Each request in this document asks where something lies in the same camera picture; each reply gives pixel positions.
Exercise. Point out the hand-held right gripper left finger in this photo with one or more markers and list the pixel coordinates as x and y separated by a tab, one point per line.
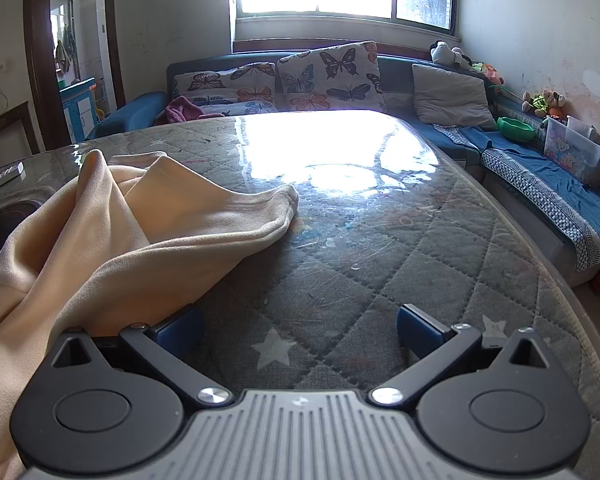
182	332

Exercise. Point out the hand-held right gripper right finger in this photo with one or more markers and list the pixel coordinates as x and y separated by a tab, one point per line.
417	327

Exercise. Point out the small clear plastic box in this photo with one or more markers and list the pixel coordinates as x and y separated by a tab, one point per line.
580	127

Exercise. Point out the small stuffed toys pile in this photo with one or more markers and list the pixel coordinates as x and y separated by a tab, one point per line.
542	102

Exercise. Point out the large butterfly print pillow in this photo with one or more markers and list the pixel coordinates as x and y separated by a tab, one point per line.
330	75

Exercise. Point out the white remote control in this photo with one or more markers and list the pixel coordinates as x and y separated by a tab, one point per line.
5	176

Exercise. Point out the panda plush toy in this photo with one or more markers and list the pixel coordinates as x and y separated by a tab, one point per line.
442	52

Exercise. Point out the grey pillow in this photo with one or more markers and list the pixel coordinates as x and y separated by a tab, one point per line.
450	95

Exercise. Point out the long butterfly print pillow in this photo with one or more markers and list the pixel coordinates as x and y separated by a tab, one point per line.
220	82

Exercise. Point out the hanging towel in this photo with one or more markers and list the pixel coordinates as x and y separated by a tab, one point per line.
67	47

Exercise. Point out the colourful plush toy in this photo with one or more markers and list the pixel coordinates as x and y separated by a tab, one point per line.
490	74

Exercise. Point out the round quilted glass-top table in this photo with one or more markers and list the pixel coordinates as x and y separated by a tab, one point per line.
380	240

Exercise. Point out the clear plastic storage box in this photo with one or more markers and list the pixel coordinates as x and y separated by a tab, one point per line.
567	152

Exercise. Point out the checkered sofa runner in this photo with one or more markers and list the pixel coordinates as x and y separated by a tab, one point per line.
540	192

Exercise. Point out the cream pants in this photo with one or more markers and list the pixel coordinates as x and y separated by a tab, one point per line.
105	240

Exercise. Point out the blue sofa cloth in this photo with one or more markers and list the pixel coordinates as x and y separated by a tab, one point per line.
530	155

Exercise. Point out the brown wooden door frame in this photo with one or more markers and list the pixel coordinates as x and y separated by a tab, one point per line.
37	60

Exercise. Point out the blue corner sofa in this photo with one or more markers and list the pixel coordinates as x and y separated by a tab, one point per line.
395	80

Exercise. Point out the black round induction cooker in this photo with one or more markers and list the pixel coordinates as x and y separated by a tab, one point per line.
0	235

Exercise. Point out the green bowl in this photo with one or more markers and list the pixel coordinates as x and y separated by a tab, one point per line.
515	127

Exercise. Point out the dark wooden furniture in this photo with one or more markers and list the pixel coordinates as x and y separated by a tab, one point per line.
10	140

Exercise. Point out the blue cabinet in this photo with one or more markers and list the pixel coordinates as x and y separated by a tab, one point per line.
77	110

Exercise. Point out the pink cloth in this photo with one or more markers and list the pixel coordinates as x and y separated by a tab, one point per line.
180	109

